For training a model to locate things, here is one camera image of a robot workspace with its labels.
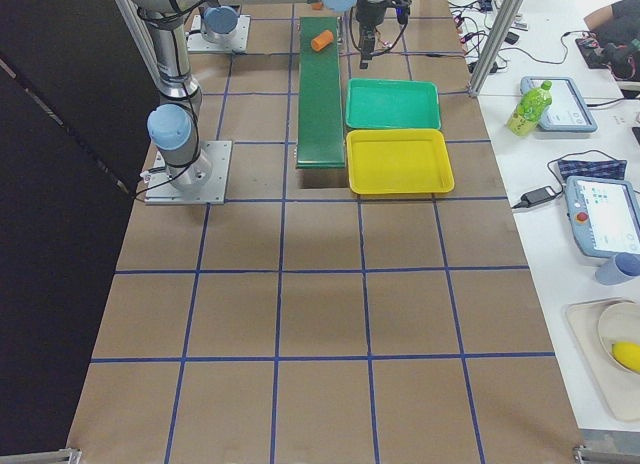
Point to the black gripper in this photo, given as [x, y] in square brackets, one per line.
[369, 11]

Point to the plain orange cylinder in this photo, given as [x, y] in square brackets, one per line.
[322, 40]

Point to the green plastic tray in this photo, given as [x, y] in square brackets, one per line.
[392, 104]

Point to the green conveyor belt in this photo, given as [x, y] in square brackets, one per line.
[320, 142]

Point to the yellow plastic tray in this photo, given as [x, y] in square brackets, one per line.
[398, 161]

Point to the green tea bottle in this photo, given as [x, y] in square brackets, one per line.
[528, 113]

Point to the far teach pendant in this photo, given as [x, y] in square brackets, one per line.
[568, 111]

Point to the teach pendant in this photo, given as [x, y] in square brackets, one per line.
[603, 215]
[568, 111]

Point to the black power adapter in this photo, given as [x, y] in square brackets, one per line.
[537, 197]

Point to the blue plaid cloth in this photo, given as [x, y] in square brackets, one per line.
[605, 169]

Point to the near teach pendant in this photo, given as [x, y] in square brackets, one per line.
[603, 215]

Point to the blue plastic cup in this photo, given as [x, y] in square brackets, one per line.
[618, 269]

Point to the beige tray with bowl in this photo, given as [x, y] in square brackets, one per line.
[597, 326]

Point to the yellow lemon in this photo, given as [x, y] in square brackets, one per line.
[627, 354]

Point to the aluminium frame post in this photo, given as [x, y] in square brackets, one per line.
[488, 55]

